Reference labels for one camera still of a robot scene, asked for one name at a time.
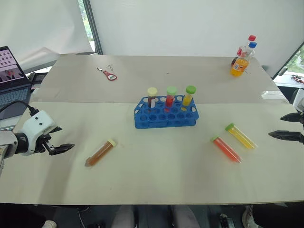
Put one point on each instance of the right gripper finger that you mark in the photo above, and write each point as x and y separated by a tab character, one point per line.
288	135
294	117

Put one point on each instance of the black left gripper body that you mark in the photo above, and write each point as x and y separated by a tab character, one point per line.
44	142

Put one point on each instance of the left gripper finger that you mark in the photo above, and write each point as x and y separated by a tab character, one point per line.
54	130
61	148

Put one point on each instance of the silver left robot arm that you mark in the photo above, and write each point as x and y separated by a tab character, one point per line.
7	143

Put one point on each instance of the yellow-capped brown tube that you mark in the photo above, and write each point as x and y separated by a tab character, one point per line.
101	152

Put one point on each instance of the green-capped long yellow tube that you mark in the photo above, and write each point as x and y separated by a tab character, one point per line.
242	137

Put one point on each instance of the green-capped orange tube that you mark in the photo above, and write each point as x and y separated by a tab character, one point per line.
225	149

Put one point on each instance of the yellow-capped dark red tube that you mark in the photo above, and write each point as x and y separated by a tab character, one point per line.
152	97

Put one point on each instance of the blue test tube rack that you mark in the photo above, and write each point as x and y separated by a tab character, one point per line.
164	122

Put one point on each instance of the green-capped short yellow tube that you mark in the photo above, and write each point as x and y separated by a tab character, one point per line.
188	98

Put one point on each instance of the green-capped red tube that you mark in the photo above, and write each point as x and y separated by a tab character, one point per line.
170	99

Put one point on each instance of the black device beside laptop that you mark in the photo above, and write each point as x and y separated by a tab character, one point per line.
36	77

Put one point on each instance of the open laptop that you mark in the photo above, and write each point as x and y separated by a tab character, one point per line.
12	88

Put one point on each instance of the orange soda bottle blue cap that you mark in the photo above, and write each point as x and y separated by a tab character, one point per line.
240	66

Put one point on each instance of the small silver white clip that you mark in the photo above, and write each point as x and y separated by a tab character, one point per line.
99	69

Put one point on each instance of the white shoe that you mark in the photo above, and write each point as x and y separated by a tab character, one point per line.
50	224
248	216

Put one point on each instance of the red handheld tool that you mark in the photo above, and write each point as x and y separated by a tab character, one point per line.
110	76

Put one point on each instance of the cola bottle red cap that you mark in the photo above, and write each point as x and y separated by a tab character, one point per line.
240	51

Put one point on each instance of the grey rounded knee shape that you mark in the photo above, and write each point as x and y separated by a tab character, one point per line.
184	217
122	217

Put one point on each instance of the beige paper table sheet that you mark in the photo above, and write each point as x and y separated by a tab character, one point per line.
178	78
152	178

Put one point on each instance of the white hanging sheet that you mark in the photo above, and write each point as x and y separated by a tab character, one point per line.
35	28

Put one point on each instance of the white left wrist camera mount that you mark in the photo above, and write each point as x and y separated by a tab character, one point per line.
39	122

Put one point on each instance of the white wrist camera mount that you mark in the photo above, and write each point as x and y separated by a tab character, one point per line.
299	101
39	122

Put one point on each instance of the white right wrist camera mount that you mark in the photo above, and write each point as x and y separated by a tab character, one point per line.
299	101

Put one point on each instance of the dark window frame post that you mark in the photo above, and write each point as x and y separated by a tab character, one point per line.
93	26

